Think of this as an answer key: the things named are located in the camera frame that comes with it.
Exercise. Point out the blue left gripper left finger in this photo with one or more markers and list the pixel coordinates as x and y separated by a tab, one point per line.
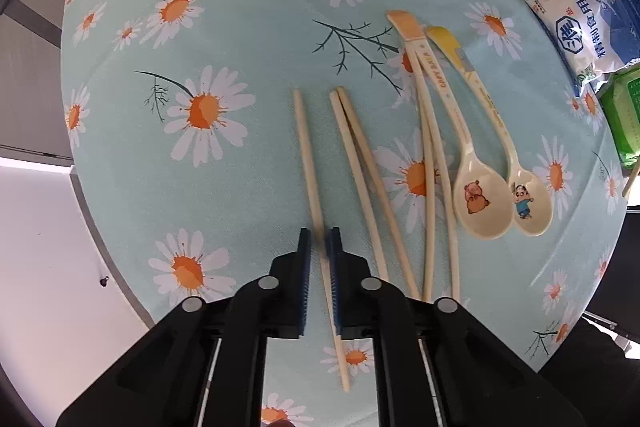
301	277

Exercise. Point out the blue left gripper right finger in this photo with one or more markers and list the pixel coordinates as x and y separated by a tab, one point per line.
334	250

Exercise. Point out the yellow handled cartoon spoon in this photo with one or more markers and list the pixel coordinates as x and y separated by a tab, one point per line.
533	207

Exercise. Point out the crosswise bamboo chopstick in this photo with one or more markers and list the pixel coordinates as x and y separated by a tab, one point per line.
631	178

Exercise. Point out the daisy print teal tablecloth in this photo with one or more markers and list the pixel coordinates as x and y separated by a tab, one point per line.
182	124

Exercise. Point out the grey door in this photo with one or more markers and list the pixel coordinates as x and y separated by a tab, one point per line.
32	115

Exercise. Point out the green sugar bag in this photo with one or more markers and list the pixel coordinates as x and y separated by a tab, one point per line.
620	103

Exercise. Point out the white blue salt bag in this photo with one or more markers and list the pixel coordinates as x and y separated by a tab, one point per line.
594	37

